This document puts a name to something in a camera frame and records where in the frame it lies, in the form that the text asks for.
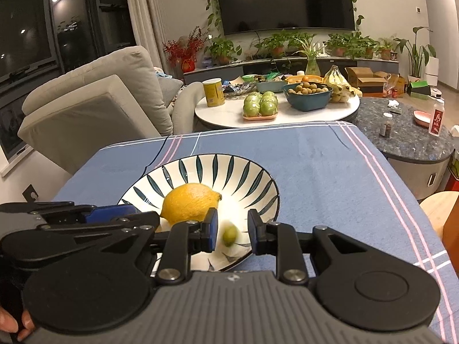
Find large yellow lemon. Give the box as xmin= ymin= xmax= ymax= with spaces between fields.
xmin=160 ymin=183 xmax=222 ymax=226

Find small green lime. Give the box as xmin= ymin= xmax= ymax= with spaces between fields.
xmin=222 ymin=224 xmax=238 ymax=248

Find person's left hand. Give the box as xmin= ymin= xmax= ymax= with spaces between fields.
xmin=0 ymin=307 xmax=36 ymax=342

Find white bowl dark leaf pattern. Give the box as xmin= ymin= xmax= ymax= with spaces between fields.
xmin=118 ymin=154 xmax=280 ymax=271

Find blue striped tablecloth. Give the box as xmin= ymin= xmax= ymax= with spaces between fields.
xmin=56 ymin=122 xmax=458 ymax=343

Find beige sofa armchair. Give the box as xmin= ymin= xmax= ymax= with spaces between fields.
xmin=18 ymin=46 xmax=205 ymax=174

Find white round coffee table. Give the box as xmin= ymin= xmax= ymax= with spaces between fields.
xmin=195 ymin=82 xmax=360 ymax=128

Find green apples on tray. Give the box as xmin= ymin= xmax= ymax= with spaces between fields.
xmin=243 ymin=91 xmax=279 ymax=120

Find teal bowl of longans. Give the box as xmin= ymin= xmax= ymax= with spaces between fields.
xmin=282 ymin=82 xmax=332 ymax=112

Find small dark spice jar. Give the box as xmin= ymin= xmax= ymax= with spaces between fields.
xmin=379 ymin=112 xmax=393 ymax=138

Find yellow cylindrical can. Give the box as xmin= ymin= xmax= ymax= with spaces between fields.
xmin=202 ymin=78 xmax=225 ymax=107

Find dark marble round table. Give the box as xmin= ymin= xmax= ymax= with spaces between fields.
xmin=347 ymin=97 xmax=454 ymax=164

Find banana bunch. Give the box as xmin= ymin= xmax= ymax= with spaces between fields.
xmin=324 ymin=64 xmax=363 ymax=103

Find red flower plant pot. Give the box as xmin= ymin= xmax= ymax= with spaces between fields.
xmin=163 ymin=26 xmax=205 ymax=73

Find cardboard box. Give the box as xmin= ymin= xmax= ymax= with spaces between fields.
xmin=345 ymin=67 xmax=405 ymax=98

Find glass vase with plant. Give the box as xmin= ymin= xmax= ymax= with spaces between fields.
xmin=293 ymin=34 xmax=321 ymax=76

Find white bottle red label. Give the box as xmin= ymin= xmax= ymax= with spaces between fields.
xmin=429 ymin=98 xmax=445 ymax=137

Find black cable on cloth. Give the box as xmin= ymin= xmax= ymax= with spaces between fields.
xmin=143 ymin=134 xmax=171 ymax=176

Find black wall television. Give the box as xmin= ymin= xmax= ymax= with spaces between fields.
xmin=219 ymin=0 xmax=355 ymax=34

